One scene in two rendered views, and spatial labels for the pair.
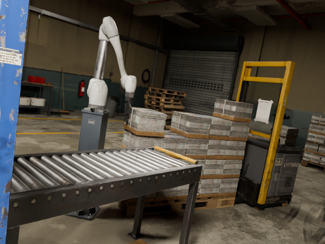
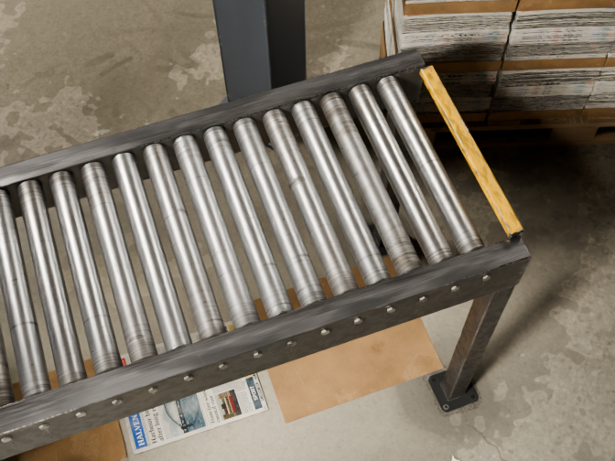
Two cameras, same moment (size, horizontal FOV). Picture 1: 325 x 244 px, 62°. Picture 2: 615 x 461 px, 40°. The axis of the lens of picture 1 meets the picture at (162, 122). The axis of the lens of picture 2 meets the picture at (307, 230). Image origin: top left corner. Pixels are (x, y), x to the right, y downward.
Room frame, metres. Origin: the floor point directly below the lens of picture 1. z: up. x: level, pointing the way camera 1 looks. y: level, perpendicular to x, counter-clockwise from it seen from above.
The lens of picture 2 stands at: (1.09, -0.33, 2.20)
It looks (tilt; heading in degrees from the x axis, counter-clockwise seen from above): 60 degrees down; 30
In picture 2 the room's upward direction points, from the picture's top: 1 degrees counter-clockwise
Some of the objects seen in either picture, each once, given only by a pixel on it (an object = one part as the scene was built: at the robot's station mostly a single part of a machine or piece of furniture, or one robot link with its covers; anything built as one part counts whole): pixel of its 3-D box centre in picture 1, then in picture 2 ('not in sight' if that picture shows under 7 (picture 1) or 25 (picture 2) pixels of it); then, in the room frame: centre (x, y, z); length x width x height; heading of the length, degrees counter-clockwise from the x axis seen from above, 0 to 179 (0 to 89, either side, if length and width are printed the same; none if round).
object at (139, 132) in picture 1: (147, 131); not in sight; (2.64, 0.13, 0.86); 0.29 x 0.16 x 0.04; 120
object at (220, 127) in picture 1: (210, 127); not in sight; (3.21, -0.57, 0.95); 0.38 x 0.29 x 0.23; 29
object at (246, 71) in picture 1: (236, 124); not in sight; (3.87, -1.04, 0.97); 0.09 x 0.09 x 1.75; 30
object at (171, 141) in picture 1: (172, 170); (593, 7); (2.99, -0.20, 0.42); 1.17 x 0.39 x 0.83; 120
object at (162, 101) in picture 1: (163, 107); not in sight; (9.80, 0.03, 0.65); 1.33 x 0.94 x 1.30; 142
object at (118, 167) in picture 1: (110, 165); (182, 239); (1.65, 0.27, 0.77); 0.47 x 0.05 x 0.05; 48
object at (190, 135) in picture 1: (188, 132); not in sight; (3.06, -0.31, 0.86); 0.38 x 0.29 x 0.04; 29
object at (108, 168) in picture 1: (102, 166); (150, 249); (1.61, 0.32, 0.77); 0.47 x 0.05 x 0.05; 48
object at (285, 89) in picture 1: (274, 134); not in sight; (3.30, -1.37, 0.97); 0.09 x 0.09 x 1.75; 30
